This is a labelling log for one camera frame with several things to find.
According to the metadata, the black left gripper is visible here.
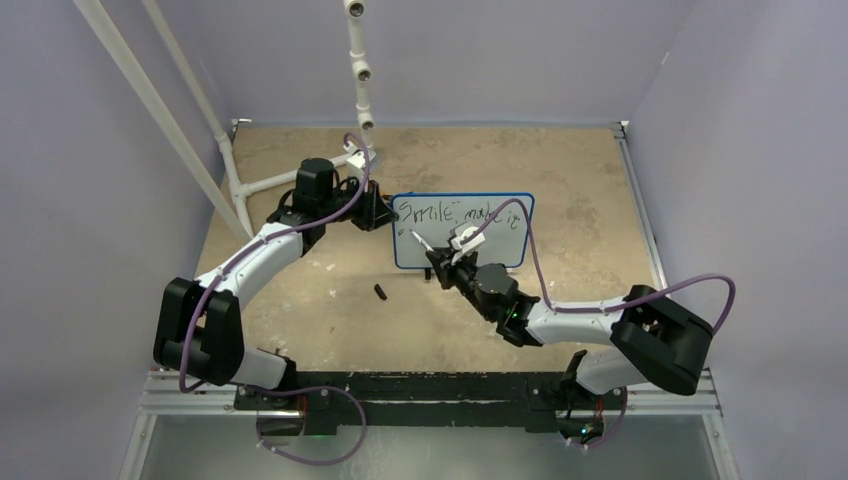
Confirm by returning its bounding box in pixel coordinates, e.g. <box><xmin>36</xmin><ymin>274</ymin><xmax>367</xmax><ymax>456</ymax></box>
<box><xmin>320</xmin><ymin>175</ymin><xmax>398</xmax><ymax>232</ymax></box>

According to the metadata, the black marker cap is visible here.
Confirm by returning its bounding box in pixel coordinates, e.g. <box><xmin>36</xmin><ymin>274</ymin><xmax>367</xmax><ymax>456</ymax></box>
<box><xmin>373</xmin><ymin>284</ymin><xmax>387</xmax><ymax>301</ymax></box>

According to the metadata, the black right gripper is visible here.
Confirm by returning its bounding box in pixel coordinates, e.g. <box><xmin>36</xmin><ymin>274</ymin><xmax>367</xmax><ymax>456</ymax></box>
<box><xmin>428</xmin><ymin>246</ymin><xmax>497</xmax><ymax>321</ymax></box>

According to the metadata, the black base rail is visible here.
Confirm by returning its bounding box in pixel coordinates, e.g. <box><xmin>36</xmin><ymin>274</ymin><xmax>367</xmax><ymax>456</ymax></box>
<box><xmin>234</xmin><ymin>371</ymin><xmax>624</xmax><ymax>440</ymax></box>

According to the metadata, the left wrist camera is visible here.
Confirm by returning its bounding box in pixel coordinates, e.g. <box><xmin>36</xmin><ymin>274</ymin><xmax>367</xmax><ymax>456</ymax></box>
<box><xmin>345</xmin><ymin>150</ymin><xmax>380</xmax><ymax>182</ymax></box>

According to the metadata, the white whiteboard marker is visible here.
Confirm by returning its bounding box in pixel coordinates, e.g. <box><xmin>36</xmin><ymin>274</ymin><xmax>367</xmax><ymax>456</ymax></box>
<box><xmin>410</xmin><ymin>229</ymin><xmax>434</xmax><ymax>252</ymax></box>

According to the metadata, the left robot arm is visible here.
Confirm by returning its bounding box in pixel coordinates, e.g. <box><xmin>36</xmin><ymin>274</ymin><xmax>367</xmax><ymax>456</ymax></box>
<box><xmin>153</xmin><ymin>151</ymin><xmax>398</xmax><ymax>409</ymax></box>

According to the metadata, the white PVC pipe frame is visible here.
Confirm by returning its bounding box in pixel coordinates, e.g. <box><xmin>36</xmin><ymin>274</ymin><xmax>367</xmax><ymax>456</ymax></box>
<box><xmin>72</xmin><ymin>0</ymin><xmax>376</xmax><ymax>240</ymax></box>

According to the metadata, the aluminium frame rail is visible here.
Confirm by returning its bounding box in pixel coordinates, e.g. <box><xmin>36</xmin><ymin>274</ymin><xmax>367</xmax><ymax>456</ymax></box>
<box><xmin>139</xmin><ymin>370</ymin><xmax>236</xmax><ymax>416</ymax></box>

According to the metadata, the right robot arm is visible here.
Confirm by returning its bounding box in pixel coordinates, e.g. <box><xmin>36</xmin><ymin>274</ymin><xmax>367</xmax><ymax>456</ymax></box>
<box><xmin>425</xmin><ymin>247</ymin><xmax>715</xmax><ymax>407</ymax></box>

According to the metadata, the blue framed whiteboard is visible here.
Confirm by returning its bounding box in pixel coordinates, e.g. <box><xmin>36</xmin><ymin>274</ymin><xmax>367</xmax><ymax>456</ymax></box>
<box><xmin>390</xmin><ymin>192</ymin><xmax>535</xmax><ymax>270</ymax></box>

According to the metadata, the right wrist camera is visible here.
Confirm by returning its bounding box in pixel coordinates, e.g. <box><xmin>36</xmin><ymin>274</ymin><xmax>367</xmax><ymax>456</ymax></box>
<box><xmin>449</xmin><ymin>222</ymin><xmax>484</xmax><ymax>265</ymax></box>

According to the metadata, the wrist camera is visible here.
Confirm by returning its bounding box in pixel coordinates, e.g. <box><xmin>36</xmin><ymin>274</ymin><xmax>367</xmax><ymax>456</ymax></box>
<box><xmin>345</xmin><ymin>150</ymin><xmax>380</xmax><ymax>182</ymax></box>
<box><xmin>449</xmin><ymin>222</ymin><xmax>484</xmax><ymax>265</ymax></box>

